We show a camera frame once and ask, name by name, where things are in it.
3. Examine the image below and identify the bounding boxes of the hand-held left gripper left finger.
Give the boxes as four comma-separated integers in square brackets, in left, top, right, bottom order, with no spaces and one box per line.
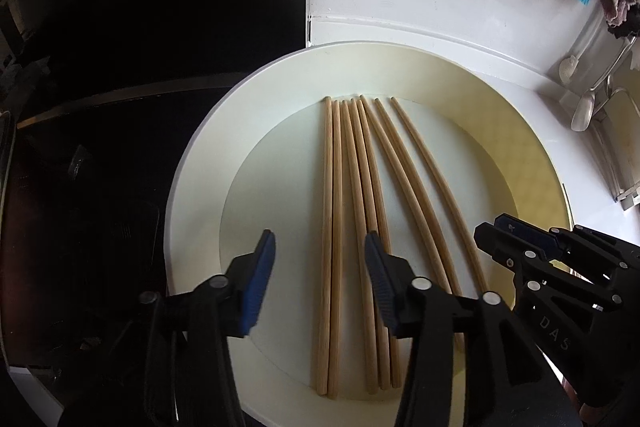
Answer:
[60,229,277,427]

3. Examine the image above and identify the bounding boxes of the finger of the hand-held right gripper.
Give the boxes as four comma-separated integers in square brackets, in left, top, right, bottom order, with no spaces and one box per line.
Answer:
[492,214,640,289]
[474,221,622,309]

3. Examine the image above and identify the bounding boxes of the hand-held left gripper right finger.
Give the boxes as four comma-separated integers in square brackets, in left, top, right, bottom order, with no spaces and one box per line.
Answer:
[364,231,585,427]

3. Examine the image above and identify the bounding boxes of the row of wooden chopsticks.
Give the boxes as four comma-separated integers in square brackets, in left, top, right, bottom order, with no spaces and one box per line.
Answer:
[311,95,491,398]

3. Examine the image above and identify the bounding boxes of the white round plate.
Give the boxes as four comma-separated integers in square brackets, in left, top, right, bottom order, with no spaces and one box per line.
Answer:
[164,41,573,427]

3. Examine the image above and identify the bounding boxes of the metal cutting board rack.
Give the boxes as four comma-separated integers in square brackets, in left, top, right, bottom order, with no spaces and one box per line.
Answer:
[599,87,640,210]

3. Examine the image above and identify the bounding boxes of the white bottle brush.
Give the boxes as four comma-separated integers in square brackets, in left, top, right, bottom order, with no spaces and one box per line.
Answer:
[558,7,602,86]

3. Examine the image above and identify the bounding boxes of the dark hanging cloth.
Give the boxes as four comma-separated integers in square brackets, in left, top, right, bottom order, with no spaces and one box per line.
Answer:
[606,9,640,40]

